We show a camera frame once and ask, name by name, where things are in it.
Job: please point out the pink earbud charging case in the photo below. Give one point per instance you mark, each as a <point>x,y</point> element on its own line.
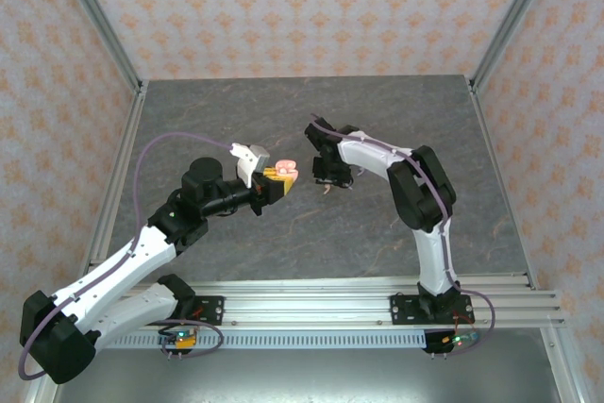
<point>285,166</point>

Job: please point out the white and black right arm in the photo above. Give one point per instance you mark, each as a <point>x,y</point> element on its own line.
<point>431,252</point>

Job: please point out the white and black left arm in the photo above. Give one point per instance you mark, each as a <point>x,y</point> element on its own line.
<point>113,266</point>

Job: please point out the grey metal shelf sheet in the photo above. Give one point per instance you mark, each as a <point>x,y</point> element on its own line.
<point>307,374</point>

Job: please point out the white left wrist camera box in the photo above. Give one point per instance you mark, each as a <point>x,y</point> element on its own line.
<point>255,155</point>

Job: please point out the aluminium left side rail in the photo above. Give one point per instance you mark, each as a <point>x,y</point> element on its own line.
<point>119,172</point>

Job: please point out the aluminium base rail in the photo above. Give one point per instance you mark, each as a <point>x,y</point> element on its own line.
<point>307,299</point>

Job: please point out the aluminium right side rail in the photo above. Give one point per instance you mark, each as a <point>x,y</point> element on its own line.
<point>499,172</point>

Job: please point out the aluminium left frame post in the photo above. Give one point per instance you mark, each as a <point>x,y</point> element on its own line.
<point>98,16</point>

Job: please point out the aluminium frame post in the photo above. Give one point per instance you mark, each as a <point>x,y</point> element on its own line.
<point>98,16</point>
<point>515,16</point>

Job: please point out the aluminium right frame post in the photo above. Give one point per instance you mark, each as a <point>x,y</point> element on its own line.
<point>515,16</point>

